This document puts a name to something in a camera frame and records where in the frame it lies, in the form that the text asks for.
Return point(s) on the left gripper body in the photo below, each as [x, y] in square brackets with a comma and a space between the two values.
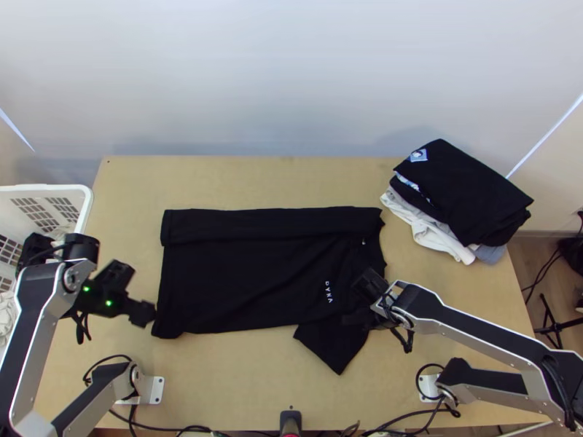
[140, 314]

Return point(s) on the pile of folded clothes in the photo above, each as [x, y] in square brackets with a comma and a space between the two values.
[464, 191]

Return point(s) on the black t-shirt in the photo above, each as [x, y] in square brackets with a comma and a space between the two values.
[255, 273]

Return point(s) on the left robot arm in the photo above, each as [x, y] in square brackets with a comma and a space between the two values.
[32, 318]

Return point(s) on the white laundry basket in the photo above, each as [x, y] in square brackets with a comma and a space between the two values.
[41, 209]

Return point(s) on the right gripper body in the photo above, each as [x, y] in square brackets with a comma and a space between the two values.
[362, 318]

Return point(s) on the black tripod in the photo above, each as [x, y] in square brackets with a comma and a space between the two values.
[549, 315]

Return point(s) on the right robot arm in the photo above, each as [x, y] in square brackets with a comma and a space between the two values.
[478, 327]

